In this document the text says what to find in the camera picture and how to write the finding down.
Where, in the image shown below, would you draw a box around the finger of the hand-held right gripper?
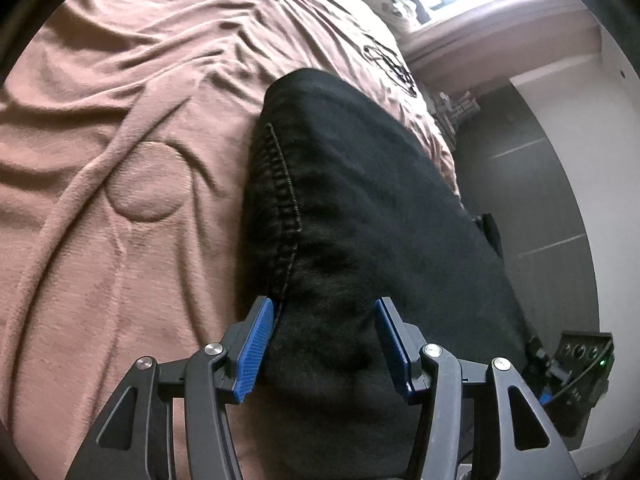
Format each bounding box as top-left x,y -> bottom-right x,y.
522,336 -> 563,406

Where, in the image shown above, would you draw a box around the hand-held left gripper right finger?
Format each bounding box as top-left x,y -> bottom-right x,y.
374,296 -> 583,480

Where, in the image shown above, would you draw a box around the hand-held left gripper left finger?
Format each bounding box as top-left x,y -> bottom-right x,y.
65,296 -> 277,480

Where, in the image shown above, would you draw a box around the black pants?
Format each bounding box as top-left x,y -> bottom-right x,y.
239,67 -> 538,480

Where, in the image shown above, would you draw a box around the stack of folded black clothes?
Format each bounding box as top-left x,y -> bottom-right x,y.
480,212 -> 505,260

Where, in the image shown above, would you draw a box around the white organizer with bottles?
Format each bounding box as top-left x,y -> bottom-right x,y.
427,91 -> 481,136

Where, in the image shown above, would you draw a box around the bed with pink blanket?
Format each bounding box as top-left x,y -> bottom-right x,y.
0,0 -> 463,480

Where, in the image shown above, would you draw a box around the beige curtain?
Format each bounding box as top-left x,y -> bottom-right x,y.
400,0 -> 601,86

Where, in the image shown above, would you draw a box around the thin black cable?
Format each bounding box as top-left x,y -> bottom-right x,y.
362,40 -> 418,98

